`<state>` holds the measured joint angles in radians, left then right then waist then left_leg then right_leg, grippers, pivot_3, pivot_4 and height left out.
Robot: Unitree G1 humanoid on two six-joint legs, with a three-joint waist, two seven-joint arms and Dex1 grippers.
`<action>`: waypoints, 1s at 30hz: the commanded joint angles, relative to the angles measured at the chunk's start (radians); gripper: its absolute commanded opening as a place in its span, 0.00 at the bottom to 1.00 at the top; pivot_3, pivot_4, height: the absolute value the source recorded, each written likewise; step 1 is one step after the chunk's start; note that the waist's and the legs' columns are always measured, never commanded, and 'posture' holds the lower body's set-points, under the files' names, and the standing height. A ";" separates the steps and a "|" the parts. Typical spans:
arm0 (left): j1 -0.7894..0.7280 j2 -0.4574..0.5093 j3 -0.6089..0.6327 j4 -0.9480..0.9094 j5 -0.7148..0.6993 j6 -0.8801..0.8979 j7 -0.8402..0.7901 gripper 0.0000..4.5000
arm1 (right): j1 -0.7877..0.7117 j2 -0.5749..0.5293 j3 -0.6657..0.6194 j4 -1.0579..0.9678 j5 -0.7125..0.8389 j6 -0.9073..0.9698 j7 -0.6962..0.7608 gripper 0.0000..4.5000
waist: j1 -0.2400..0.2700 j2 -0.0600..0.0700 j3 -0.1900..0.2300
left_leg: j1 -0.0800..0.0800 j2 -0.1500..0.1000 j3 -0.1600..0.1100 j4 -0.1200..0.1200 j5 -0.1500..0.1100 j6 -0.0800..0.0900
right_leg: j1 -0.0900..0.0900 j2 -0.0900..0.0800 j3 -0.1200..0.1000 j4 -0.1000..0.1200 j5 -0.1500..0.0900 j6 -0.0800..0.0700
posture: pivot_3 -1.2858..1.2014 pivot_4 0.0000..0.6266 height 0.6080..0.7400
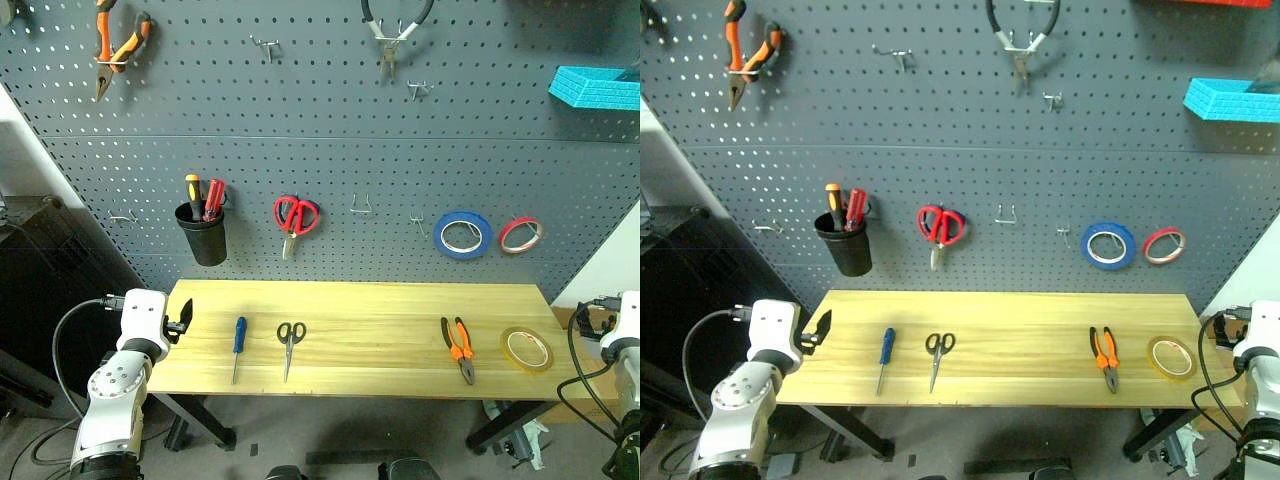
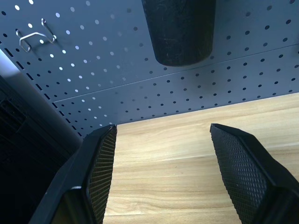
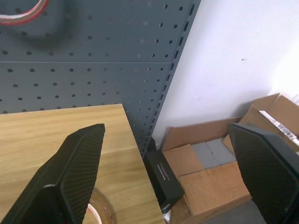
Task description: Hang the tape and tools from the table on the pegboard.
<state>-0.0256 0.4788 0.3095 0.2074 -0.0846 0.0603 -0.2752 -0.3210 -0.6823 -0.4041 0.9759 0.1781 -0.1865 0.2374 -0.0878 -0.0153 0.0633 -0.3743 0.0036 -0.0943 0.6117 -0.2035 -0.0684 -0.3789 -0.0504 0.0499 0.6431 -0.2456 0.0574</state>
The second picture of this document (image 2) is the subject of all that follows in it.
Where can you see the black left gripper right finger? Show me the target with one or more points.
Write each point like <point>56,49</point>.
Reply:
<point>245,170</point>

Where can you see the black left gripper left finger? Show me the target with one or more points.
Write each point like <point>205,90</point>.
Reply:
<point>93,168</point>

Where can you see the grey perforated metal pegboard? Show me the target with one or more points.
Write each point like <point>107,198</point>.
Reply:
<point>130,77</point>

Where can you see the silver metal pegboard hook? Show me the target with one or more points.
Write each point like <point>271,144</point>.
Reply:
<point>35,37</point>

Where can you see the black cylindrical cup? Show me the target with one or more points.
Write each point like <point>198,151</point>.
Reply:
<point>181,32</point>

